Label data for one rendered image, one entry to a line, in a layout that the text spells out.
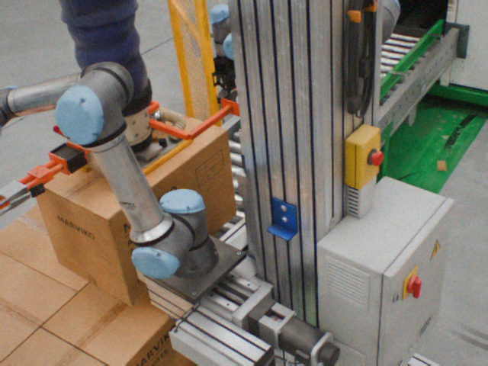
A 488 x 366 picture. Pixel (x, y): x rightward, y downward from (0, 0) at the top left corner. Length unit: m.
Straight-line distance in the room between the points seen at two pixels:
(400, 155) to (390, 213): 2.40
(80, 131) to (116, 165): 0.12
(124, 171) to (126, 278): 0.76
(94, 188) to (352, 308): 0.97
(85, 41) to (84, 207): 0.52
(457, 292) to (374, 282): 1.69
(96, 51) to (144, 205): 0.63
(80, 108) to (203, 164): 0.95
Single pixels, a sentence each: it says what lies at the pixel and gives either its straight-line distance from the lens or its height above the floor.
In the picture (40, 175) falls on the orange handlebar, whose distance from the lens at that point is 2.03.
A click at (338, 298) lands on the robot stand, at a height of 1.08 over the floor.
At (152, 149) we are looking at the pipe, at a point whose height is 1.12.
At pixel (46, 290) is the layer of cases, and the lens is 2.64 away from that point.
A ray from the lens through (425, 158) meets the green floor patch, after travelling 4.04.
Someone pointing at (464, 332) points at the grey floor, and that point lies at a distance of 3.05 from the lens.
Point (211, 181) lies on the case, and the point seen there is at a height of 0.91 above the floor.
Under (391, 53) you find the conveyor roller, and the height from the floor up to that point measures 0.55.
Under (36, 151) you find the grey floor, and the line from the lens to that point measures 4.60.
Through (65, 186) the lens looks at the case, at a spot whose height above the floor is 1.07.
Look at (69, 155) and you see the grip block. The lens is 2.08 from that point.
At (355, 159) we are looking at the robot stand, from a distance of 1.52.
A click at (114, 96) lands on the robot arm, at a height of 1.63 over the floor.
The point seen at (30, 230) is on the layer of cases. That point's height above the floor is 0.54.
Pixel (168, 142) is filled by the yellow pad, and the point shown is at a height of 1.10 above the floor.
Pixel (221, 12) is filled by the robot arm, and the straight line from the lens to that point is 2.04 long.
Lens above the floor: 2.29
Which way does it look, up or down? 37 degrees down
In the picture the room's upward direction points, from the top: 7 degrees counter-clockwise
